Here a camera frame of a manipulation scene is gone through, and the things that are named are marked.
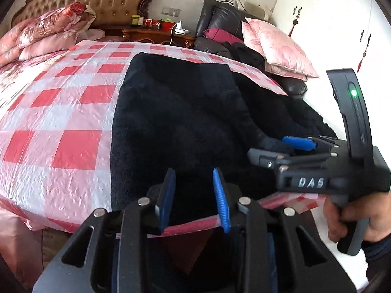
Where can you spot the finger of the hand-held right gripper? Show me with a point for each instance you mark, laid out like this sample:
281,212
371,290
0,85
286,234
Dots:
297,142
262,156

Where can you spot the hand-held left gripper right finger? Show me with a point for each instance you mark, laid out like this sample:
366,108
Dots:
221,201

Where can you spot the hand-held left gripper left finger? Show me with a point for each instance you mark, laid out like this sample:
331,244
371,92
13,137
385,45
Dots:
167,201

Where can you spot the black pants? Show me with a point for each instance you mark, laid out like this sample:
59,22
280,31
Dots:
183,128

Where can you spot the person's right hand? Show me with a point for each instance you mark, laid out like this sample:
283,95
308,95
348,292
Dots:
380,216

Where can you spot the flat pink pillow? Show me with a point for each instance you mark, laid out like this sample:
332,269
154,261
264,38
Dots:
284,74

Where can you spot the person's leg in jeans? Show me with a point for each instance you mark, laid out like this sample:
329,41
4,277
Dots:
272,259

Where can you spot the large pink floral pillow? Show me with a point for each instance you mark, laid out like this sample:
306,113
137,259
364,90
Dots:
281,48

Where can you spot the black clothes pile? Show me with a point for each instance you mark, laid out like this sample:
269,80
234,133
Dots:
247,55

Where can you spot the long tassel hanging ornament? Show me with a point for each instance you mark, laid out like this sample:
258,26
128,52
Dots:
365,52

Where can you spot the diamond hanging ornament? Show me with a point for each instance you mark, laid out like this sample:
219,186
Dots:
295,21

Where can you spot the pink checkered plastic sheet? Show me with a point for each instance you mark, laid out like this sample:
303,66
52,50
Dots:
61,128

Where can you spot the maroon cushion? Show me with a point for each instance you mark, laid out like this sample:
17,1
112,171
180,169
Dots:
220,33

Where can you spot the beige headrest massager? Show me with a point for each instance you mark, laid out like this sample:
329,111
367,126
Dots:
255,7

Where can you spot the black leather armchair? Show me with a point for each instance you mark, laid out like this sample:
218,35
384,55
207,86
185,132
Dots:
220,15

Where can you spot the white charging dock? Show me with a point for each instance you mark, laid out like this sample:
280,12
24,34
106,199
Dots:
182,32

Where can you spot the red and green box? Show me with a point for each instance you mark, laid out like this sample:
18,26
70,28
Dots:
167,24

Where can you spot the carved wooden nightstand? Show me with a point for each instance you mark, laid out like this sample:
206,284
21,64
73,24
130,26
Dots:
146,35

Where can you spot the small red box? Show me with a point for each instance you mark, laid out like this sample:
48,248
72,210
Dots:
150,22

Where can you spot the folded pink floral quilt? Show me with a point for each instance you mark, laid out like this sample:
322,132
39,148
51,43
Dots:
55,24

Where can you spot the bed with tufted headboard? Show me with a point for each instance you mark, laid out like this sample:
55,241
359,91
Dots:
91,0

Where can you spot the black wall hook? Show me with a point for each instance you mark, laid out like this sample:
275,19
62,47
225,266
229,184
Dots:
362,35

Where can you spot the grey wall outlet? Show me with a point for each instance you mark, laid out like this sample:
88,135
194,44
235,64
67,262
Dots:
170,11

